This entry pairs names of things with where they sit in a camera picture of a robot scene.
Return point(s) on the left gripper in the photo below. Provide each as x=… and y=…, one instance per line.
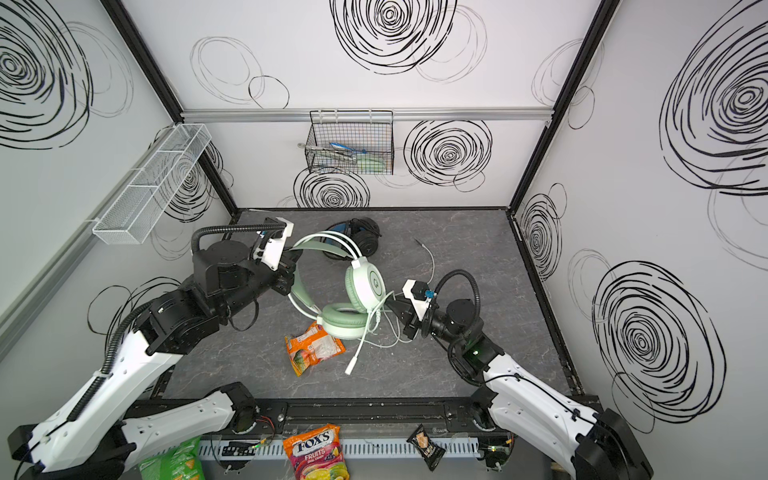
x=284, y=280

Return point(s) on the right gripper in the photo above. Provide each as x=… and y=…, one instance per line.
x=408, y=320

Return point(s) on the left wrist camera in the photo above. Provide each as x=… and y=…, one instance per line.
x=270, y=243

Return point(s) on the small dark snack packet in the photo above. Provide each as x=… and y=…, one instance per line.
x=429, y=450

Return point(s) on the orange snack bag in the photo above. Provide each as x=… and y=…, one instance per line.
x=312, y=347

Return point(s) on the mint green headphones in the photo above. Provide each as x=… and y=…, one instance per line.
x=363, y=283

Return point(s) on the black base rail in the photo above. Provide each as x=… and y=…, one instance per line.
x=442, y=416

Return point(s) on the green snack bag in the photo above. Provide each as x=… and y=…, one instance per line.
x=179, y=463

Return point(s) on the Fox's fruits candy bag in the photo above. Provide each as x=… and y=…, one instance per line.
x=317, y=454

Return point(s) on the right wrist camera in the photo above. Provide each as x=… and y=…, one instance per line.
x=419, y=294

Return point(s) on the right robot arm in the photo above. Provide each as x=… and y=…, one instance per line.
x=586, y=443

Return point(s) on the black gaming headphones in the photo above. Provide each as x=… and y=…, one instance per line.
x=363, y=231

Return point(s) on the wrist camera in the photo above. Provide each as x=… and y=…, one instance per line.
x=270, y=243
x=419, y=294

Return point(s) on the green brush in basket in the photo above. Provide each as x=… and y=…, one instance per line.
x=324, y=156

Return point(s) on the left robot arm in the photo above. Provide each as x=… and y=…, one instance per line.
x=90, y=436

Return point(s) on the black wire wall basket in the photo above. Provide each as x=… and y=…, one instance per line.
x=362, y=129

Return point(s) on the blue tool in basket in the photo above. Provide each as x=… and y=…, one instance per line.
x=343, y=149

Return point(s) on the white mesh wall shelf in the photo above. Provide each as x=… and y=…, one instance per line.
x=130, y=218

